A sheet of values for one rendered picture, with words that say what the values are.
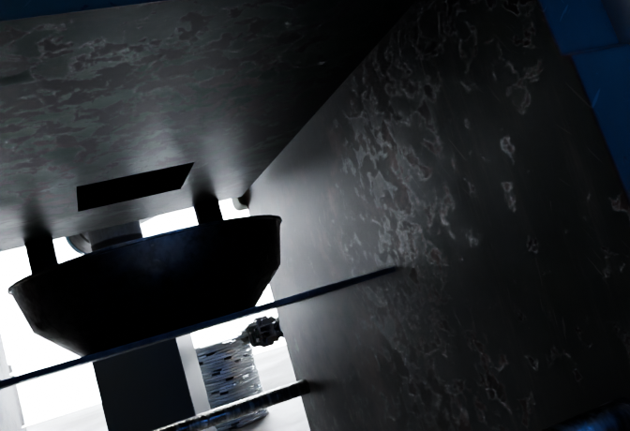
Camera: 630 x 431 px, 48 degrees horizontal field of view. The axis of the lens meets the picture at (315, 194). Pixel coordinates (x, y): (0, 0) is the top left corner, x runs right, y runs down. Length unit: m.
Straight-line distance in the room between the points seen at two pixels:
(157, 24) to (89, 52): 0.05
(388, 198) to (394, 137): 0.07
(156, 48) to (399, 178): 0.29
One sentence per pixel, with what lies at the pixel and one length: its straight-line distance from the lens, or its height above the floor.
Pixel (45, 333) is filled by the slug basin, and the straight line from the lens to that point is 0.86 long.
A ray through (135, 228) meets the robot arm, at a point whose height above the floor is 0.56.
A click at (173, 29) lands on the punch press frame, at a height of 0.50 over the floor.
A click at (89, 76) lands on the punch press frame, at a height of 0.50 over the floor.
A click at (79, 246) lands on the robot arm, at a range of 1.76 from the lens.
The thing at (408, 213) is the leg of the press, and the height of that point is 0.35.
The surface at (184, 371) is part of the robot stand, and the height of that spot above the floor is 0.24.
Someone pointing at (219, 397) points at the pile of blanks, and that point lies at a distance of 2.22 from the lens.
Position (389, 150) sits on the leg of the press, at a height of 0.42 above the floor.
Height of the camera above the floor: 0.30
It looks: 8 degrees up
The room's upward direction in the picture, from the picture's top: 17 degrees counter-clockwise
